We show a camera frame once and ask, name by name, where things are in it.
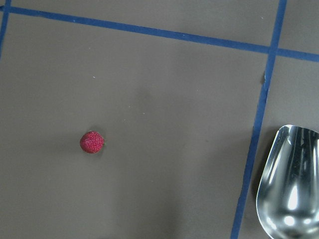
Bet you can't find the red strawberry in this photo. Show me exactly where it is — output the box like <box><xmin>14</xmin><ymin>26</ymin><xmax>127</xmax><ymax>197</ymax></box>
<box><xmin>79</xmin><ymin>131</ymin><xmax>105</xmax><ymax>154</ymax></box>

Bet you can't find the silver metal scoop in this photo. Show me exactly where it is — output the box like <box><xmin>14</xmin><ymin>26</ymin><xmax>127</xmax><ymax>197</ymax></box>
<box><xmin>256</xmin><ymin>124</ymin><xmax>319</xmax><ymax>239</ymax></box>

